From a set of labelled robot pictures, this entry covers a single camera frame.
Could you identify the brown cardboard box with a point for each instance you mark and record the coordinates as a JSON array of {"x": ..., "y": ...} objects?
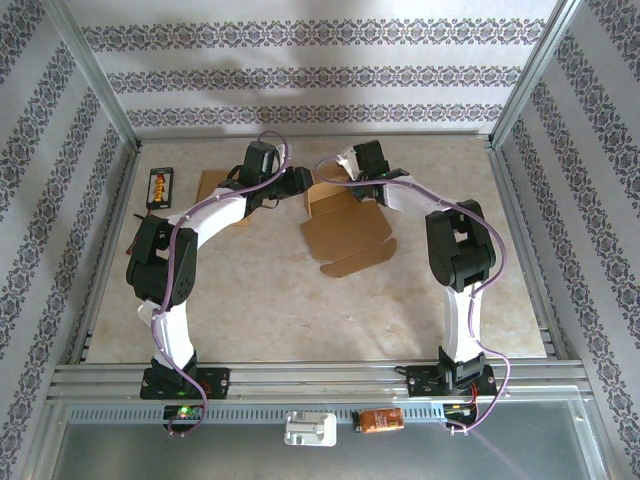
[
  {"x": 215, "y": 182},
  {"x": 345, "y": 235}
]

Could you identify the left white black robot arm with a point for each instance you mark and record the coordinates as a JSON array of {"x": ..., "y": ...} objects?
[{"x": 160, "y": 260}]

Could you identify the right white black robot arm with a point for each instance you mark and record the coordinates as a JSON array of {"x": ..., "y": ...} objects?
[{"x": 460, "y": 245}]

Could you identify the black board with yellow connectors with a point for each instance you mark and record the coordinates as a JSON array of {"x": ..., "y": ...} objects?
[{"x": 160, "y": 187}]

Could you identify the orange battery pack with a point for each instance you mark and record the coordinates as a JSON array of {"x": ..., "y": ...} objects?
[{"x": 377, "y": 420}]

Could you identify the circuit board with green light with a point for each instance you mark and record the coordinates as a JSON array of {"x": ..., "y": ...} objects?
[{"x": 182, "y": 412}]

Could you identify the small dark circuit board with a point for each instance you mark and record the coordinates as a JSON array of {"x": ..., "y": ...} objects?
[{"x": 457, "y": 410}]

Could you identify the thin aluminium wall rail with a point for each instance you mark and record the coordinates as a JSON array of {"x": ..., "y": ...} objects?
[{"x": 320, "y": 136}]

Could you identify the aluminium frame post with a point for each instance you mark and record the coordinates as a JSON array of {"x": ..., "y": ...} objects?
[
  {"x": 531, "y": 75},
  {"x": 97, "y": 75}
]

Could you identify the aluminium mounting rail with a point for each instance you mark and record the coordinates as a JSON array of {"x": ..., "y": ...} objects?
[{"x": 320, "y": 380}]

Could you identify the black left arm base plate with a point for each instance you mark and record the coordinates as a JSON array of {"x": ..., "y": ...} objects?
[{"x": 217, "y": 382}]

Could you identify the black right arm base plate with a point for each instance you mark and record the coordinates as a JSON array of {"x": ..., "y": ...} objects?
[{"x": 422, "y": 382}]

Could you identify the white plastic bracket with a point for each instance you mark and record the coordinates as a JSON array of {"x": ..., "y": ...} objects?
[{"x": 310, "y": 429}]

